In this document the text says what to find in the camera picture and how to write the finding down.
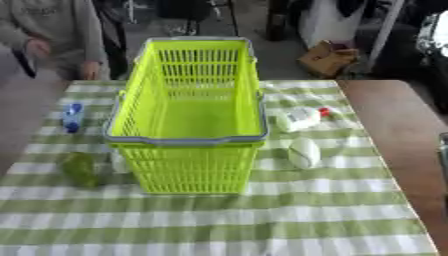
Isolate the green toy vegetable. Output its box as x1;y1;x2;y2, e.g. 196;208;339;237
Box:
59;151;100;188

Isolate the small white object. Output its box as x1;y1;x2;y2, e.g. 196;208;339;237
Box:
108;148;133;175

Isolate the lime green plastic basket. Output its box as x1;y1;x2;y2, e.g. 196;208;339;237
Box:
103;36;272;195

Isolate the person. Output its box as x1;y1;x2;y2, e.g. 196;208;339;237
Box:
0;0;109;81

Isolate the white bottle with red cap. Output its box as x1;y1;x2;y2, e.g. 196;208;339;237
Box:
274;106;335;133

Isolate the grey basket handle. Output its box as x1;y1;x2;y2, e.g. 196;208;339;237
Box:
101;36;272;147

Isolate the brown cardboard box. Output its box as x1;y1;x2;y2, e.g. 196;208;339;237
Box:
297;40;361;79

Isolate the white oval ball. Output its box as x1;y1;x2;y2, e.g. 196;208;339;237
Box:
287;137;322;170

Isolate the blue and white bottle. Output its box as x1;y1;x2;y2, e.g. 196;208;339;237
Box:
61;102;86;134

